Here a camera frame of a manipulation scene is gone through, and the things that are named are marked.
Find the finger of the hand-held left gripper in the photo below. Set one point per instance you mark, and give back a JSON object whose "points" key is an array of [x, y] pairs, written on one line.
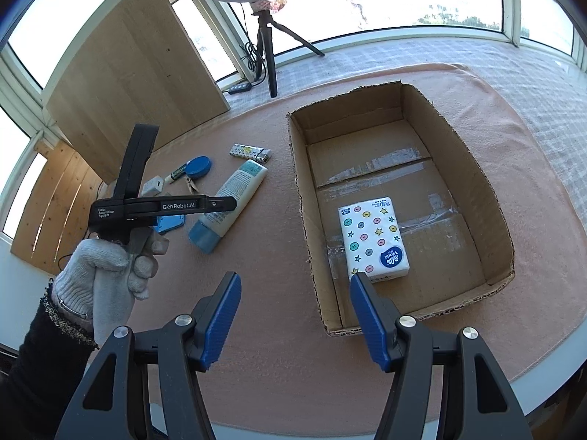
{"points": [[220, 204]]}

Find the black inline remote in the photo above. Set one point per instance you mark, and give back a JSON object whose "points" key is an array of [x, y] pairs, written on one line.
{"points": [[239, 88]]}

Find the cardboard box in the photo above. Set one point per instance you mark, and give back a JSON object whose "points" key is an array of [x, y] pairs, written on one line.
{"points": [[412, 178]]}

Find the person's left forearm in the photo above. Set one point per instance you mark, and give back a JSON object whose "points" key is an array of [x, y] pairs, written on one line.
{"points": [[36, 366]]}

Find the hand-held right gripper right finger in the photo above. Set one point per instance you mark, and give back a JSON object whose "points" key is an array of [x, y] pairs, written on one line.
{"points": [[367, 321]]}

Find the white window frame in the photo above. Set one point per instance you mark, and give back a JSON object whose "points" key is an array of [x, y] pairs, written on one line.
{"points": [[511, 4]]}

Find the checked cloth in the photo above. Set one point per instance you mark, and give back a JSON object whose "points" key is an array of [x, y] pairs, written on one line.
{"points": [[527, 78]]}

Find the white cream tube blue cap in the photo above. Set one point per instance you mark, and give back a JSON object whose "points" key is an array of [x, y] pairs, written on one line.
{"points": [[229, 201]]}

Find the wooden clothespin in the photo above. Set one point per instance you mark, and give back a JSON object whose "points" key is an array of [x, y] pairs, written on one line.
{"points": [[191, 184]]}

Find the patterned tissue pack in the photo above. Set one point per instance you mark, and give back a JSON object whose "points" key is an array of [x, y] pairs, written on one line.
{"points": [[371, 238]]}

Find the light wooden board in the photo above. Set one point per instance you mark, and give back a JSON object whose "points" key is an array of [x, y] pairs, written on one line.
{"points": [[137, 78]]}

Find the white power adapter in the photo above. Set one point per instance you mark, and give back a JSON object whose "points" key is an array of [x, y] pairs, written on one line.
{"points": [[152, 187]]}

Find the patterned lighter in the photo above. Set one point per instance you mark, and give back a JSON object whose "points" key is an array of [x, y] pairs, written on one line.
{"points": [[247, 151]]}

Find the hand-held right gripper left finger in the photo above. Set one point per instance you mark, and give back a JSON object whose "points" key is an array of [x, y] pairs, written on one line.
{"points": [[224, 321]]}

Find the wooden slat panel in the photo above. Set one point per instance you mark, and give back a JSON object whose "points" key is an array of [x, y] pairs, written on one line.
{"points": [[55, 201]]}

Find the black tripod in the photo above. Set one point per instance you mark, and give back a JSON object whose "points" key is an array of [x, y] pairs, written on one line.
{"points": [[271, 68]]}

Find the blue round tin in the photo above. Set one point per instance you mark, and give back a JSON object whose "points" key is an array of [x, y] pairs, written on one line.
{"points": [[199, 166]]}

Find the person's left hand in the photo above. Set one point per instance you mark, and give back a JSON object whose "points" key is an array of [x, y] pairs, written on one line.
{"points": [[78, 275]]}

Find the pink blanket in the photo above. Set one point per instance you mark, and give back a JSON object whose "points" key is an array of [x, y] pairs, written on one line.
{"points": [[275, 261]]}

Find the dark printed card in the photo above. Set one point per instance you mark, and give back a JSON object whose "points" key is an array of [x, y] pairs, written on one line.
{"points": [[172, 225]]}

